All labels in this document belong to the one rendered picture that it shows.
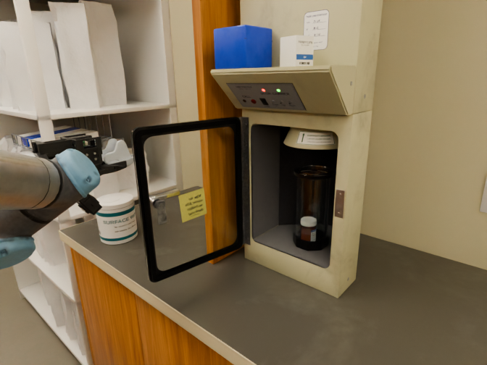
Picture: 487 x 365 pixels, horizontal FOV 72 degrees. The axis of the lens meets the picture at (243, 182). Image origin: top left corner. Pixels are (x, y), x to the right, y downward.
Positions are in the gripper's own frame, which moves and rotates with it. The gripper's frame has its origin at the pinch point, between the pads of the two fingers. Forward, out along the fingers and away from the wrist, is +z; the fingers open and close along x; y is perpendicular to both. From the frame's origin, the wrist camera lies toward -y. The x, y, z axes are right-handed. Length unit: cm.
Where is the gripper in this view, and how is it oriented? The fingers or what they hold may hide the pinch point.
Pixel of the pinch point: (133, 160)
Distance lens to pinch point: 82.5
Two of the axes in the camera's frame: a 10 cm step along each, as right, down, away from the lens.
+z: 6.5, -2.4, 7.2
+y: -0.2, -9.5, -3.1
